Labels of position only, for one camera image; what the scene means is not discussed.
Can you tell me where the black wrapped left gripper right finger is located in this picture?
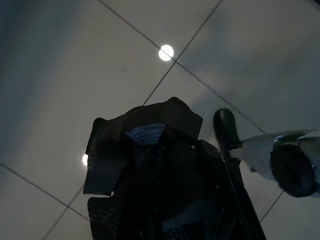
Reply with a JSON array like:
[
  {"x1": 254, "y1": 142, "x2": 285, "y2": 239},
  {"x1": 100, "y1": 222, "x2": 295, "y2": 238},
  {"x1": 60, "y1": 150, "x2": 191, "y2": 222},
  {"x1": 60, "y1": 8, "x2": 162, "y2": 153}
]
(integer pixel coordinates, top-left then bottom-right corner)
[{"x1": 122, "y1": 96, "x2": 267, "y2": 240}]

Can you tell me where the black wrapped left gripper left finger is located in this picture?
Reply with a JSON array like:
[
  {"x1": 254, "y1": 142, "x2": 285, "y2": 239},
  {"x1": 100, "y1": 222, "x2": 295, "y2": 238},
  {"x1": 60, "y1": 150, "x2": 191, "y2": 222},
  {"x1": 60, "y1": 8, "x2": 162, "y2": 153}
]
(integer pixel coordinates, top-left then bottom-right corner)
[{"x1": 83, "y1": 109, "x2": 151, "y2": 240}]

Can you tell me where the black robot foot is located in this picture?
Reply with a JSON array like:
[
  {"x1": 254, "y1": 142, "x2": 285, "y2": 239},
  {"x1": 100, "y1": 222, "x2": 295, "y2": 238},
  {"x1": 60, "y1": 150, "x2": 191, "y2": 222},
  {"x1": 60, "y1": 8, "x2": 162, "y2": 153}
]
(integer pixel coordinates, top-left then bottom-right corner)
[{"x1": 213, "y1": 108, "x2": 241, "y2": 158}]

